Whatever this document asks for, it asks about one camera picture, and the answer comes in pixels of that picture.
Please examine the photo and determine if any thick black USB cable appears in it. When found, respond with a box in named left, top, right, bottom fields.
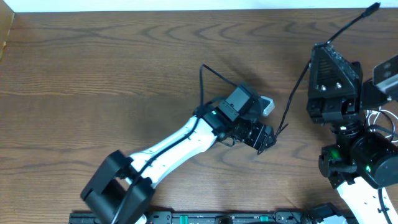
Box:
left=256, top=2, right=381, bottom=156

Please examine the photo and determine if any thin black USB cable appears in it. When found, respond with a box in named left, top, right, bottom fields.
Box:
left=362, top=108, right=397, bottom=141

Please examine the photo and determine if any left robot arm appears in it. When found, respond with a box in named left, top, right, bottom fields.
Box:
left=80, top=84, right=275, bottom=223

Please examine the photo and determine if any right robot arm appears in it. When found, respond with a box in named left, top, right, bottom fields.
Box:
left=307, top=43, right=397, bottom=223

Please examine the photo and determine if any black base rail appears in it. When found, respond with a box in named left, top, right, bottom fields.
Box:
left=68, top=203, right=358, bottom=224

